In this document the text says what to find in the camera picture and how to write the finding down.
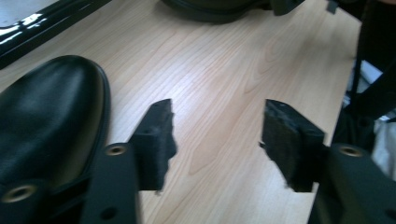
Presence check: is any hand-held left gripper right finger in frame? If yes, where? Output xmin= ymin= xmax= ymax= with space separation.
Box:
xmin=259 ymin=98 xmax=327 ymax=194

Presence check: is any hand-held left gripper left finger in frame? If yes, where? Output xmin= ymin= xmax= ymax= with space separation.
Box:
xmin=128 ymin=98 xmax=178 ymax=192

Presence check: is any black leather shoe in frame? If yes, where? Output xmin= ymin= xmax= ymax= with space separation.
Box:
xmin=0 ymin=54 xmax=112 ymax=188
xmin=160 ymin=0 xmax=274 ymax=24

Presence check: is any white cloth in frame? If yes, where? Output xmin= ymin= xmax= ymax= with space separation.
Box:
xmin=372 ymin=119 xmax=396 ymax=180

